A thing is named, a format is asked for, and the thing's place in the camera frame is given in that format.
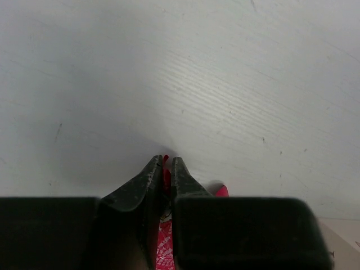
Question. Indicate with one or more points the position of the red snack packet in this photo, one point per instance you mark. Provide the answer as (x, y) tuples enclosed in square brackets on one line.
[(164, 255)]

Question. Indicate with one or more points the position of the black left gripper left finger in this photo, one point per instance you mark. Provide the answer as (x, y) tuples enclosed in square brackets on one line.
[(118, 231)]

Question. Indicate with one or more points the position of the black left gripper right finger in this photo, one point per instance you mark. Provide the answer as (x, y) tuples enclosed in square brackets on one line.
[(211, 232)]

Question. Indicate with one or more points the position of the beige paper bag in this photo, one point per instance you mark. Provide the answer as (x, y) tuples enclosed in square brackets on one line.
[(342, 240)]

